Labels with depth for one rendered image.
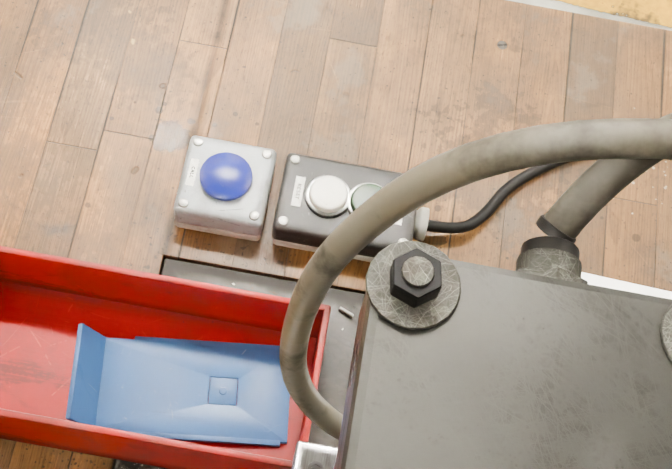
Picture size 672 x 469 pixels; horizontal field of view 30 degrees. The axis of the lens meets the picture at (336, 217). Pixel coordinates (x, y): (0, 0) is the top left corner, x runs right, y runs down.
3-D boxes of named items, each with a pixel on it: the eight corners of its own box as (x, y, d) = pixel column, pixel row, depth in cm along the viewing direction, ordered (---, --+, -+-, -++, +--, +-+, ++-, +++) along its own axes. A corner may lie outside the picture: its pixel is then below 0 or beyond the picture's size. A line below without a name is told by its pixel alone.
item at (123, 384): (81, 337, 91) (78, 322, 89) (291, 351, 92) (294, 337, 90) (69, 430, 88) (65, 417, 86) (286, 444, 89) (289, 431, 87)
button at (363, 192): (351, 191, 97) (354, 179, 96) (388, 198, 97) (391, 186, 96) (346, 224, 96) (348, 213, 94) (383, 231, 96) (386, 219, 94)
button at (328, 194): (311, 184, 97) (313, 172, 96) (347, 191, 97) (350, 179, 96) (304, 217, 96) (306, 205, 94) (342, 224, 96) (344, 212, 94)
